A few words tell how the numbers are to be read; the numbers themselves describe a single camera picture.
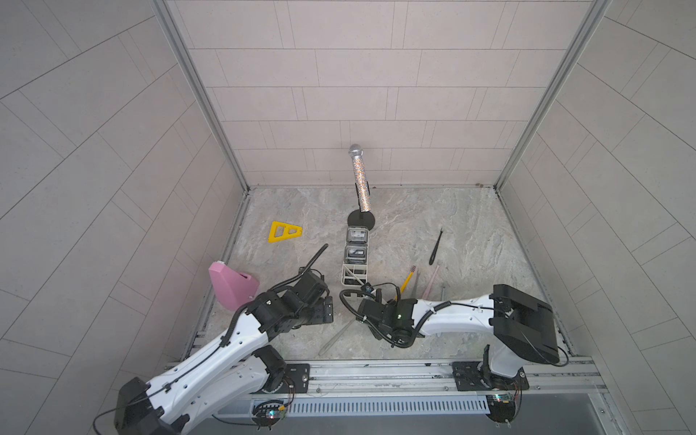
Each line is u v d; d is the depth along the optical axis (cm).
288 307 54
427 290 87
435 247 98
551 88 87
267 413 65
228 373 55
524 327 43
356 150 87
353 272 81
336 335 79
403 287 88
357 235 102
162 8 70
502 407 69
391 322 61
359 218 102
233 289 75
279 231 102
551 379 73
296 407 68
